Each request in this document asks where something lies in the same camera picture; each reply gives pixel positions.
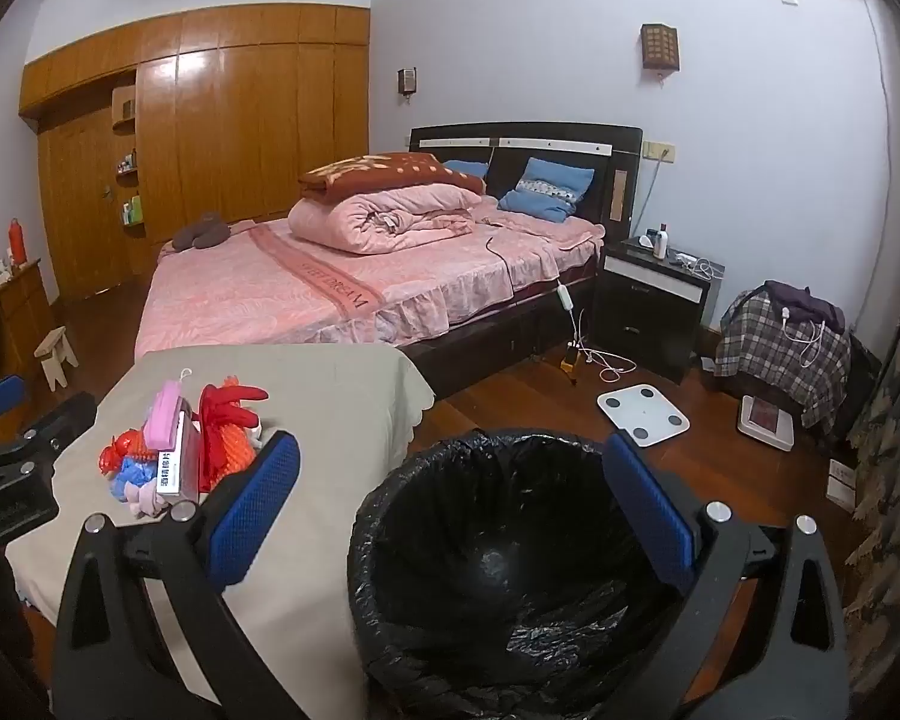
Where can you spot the white floor box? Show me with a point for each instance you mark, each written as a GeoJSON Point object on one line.
{"type": "Point", "coordinates": [841, 486]}

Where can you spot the plaid cloth covered chair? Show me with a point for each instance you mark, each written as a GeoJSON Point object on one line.
{"type": "Point", "coordinates": [765, 360]}

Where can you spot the small wooden stool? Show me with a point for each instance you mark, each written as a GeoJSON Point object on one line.
{"type": "Point", "coordinates": [54, 349]}

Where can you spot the white bathroom scale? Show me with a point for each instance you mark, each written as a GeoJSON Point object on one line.
{"type": "Point", "coordinates": [643, 414]}

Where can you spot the bed with pink sheet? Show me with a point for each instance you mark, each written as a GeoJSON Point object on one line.
{"type": "Point", "coordinates": [270, 292]}

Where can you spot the yellow power strip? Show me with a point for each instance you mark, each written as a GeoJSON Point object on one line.
{"type": "Point", "coordinates": [571, 358]}

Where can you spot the red thermos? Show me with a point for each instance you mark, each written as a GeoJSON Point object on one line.
{"type": "Point", "coordinates": [17, 244]}

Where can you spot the trash bin with black bag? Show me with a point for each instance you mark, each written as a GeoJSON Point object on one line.
{"type": "Point", "coordinates": [495, 540]}

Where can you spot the pale pink cloth scrap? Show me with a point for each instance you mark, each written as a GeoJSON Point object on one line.
{"type": "Point", "coordinates": [142, 501]}

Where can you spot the folded red-brown blanket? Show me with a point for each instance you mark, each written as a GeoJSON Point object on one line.
{"type": "Point", "coordinates": [390, 169]}

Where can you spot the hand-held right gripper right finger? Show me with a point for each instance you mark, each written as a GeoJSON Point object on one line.
{"type": "Point", "coordinates": [645, 510]}

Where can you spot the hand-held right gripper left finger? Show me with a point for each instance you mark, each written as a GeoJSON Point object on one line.
{"type": "Point", "coordinates": [259, 502]}

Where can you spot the wall power outlet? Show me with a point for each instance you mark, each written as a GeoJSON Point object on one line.
{"type": "Point", "coordinates": [658, 151]}

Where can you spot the white and red scale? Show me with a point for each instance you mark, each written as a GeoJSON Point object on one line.
{"type": "Point", "coordinates": [765, 420]}

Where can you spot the blue pillow with patterned band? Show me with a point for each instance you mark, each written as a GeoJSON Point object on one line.
{"type": "Point", "coordinates": [547, 172]}

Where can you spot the white cardboard box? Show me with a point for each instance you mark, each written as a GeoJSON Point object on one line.
{"type": "Point", "coordinates": [180, 465]}

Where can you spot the wooden wardrobe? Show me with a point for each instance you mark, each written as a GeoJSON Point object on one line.
{"type": "Point", "coordinates": [255, 127]}

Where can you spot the wooden dresser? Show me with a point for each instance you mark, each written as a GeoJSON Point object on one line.
{"type": "Point", "coordinates": [11, 315]}

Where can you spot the dark patterned curtain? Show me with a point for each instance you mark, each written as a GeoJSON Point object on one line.
{"type": "Point", "coordinates": [896, 465]}

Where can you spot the blue mesh ball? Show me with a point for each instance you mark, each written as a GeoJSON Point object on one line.
{"type": "Point", "coordinates": [135, 472]}

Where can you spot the white bottle with red cap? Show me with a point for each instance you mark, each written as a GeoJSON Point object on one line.
{"type": "Point", "coordinates": [661, 244]}

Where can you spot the brown plush slipper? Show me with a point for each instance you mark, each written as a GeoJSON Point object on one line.
{"type": "Point", "coordinates": [216, 226]}
{"type": "Point", "coordinates": [187, 238]}

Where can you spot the folded pink quilt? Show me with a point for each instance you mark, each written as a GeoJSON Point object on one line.
{"type": "Point", "coordinates": [360, 221]}

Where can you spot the wooden lattice wall lamp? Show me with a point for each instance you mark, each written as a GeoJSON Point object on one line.
{"type": "Point", "coordinates": [659, 49]}

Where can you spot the black and white nightstand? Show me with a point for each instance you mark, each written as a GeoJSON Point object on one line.
{"type": "Point", "coordinates": [645, 315]}

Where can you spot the purple garment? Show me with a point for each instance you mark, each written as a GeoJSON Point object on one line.
{"type": "Point", "coordinates": [806, 300]}

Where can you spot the orange foam fruit net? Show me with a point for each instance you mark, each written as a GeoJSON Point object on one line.
{"type": "Point", "coordinates": [232, 454]}

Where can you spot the plain blue pillow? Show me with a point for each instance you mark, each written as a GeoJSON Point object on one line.
{"type": "Point", "coordinates": [465, 169]}

